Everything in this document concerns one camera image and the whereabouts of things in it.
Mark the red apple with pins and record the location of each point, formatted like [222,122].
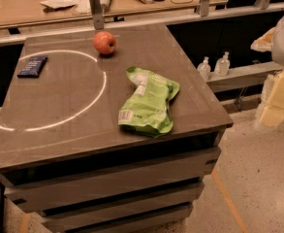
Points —
[104,42]

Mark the green snack bag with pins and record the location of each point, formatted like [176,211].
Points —
[146,112]

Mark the brown drawer cabinet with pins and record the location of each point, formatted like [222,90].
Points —
[119,191]

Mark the clear sanitizer bottle right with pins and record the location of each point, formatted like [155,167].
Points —
[222,65]

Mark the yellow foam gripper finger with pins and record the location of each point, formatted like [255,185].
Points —
[263,43]
[270,112]

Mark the clear sanitizer bottle left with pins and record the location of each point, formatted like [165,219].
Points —
[204,69]

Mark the grey metal bracket post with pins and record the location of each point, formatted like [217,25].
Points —
[97,16]

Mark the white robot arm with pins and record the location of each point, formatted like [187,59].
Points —
[277,49]

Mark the dark blue chocolate bar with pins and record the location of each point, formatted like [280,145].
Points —
[33,67]

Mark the white paper sheets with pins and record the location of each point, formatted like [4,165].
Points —
[82,6]

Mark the clear sanitizer bottle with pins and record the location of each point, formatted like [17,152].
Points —
[222,65]
[204,69]

